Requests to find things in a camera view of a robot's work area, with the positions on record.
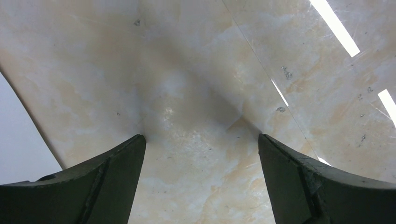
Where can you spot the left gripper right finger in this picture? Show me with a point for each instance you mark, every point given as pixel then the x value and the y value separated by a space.
pixel 303 190

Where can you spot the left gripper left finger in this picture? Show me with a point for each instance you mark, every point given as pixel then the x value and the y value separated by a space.
pixel 100 190

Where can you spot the clear glass sheet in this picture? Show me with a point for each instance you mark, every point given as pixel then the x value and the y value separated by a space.
pixel 334 63

